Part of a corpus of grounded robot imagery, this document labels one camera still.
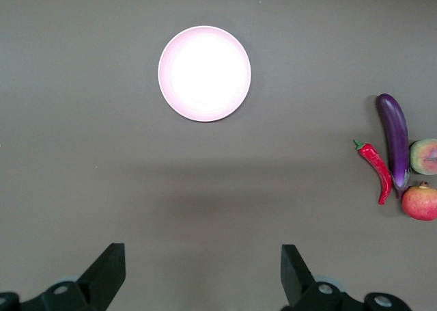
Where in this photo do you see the green and red peach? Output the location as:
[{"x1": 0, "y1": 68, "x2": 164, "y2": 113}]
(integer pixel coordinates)
[{"x1": 409, "y1": 139, "x2": 437, "y2": 175}]

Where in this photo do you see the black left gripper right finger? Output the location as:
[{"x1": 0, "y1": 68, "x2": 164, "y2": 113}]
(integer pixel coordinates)
[{"x1": 281, "y1": 244, "x2": 409, "y2": 311}]

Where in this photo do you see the red chili pepper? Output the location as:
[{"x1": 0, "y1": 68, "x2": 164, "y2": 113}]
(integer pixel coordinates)
[{"x1": 353, "y1": 139, "x2": 393, "y2": 206}]

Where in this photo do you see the red pomegranate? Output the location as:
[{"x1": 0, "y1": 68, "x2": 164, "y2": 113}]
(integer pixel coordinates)
[{"x1": 401, "y1": 180, "x2": 437, "y2": 221}]

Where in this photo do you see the table cover cloth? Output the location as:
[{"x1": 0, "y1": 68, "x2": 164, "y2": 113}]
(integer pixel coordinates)
[{"x1": 0, "y1": 0, "x2": 437, "y2": 311}]

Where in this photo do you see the purple eggplant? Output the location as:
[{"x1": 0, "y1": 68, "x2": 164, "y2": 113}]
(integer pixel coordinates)
[{"x1": 376, "y1": 93, "x2": 411, "y2": 199}]

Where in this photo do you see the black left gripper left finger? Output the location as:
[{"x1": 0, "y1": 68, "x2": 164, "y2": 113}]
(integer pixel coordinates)
[{"x1": 0, "y1": 243, "x2": 126, "y2": 311}]

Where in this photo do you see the pink round plate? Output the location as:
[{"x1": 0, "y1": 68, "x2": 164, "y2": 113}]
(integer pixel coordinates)
[{"x1": 158, "y1": 25, "x2": 252, "y2": 122}]

